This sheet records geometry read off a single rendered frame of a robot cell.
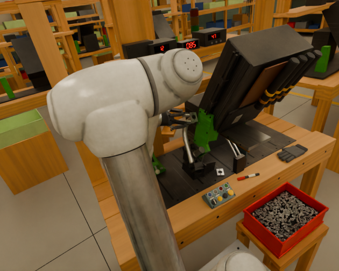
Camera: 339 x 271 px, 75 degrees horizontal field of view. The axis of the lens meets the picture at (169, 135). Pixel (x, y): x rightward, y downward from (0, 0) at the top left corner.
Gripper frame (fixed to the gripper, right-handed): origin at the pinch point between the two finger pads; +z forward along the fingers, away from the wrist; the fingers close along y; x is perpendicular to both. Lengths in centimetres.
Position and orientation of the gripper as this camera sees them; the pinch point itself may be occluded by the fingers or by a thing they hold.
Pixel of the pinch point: (189, 118)
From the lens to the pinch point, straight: 123.2
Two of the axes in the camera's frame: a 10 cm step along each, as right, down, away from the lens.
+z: 8.3, -0.4, 5.6
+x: -5.2, 3.3, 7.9
